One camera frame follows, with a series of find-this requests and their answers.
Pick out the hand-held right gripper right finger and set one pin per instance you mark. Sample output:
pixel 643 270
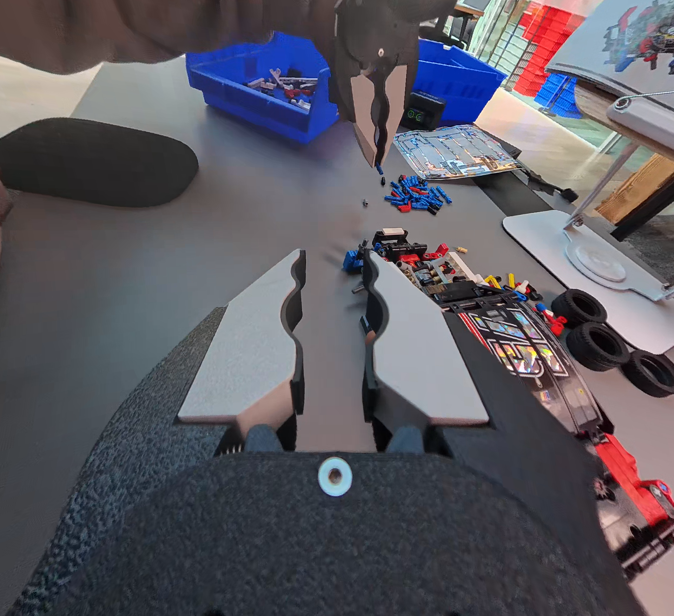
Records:
pixel 432 363

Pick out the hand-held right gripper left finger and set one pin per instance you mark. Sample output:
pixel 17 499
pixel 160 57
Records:
pixel 242 363

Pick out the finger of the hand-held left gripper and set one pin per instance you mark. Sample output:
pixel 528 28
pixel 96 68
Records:
pixel 362 105
pixel 397 94

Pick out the toy brick race car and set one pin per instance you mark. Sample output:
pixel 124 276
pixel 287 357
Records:
pixel 526 342

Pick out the grey desk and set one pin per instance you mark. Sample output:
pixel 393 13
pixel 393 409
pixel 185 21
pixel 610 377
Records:
pixel 184 284

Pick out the black device with green display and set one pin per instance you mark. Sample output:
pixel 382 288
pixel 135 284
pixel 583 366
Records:
pixel 424 110

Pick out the large blue plastic bin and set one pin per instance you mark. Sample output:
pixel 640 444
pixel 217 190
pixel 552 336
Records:
pixel 458 73

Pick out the white red black brick heap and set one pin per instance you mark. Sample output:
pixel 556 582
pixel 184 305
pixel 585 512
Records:
pixel 287 86

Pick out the shiny sticker sheet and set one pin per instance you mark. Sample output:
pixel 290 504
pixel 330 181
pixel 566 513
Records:
pixel 453 152

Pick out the pile of blue red pins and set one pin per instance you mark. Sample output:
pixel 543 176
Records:
pixel 418 197

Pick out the heap of assorted loose bricks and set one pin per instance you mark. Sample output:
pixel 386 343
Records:
pixel 516 289

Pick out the blue plastic bin with label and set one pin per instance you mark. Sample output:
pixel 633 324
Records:
pixel 237 94

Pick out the stack of red blue bins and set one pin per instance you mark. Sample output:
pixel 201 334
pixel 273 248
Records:
pixel 547 47

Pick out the white monitor base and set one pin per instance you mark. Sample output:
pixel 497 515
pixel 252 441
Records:
pixel 537 242

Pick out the white book stand tray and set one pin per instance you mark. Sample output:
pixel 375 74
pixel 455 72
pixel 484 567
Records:
pixel 642 118

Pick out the black padded wrist rest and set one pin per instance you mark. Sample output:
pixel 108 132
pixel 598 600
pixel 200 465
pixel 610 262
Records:
pixel 95 163

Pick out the person's beige hoodie torso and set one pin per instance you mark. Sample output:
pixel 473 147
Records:
pixel 4 205

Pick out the wooden post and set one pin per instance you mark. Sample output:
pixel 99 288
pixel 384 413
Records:
pixel 637 189

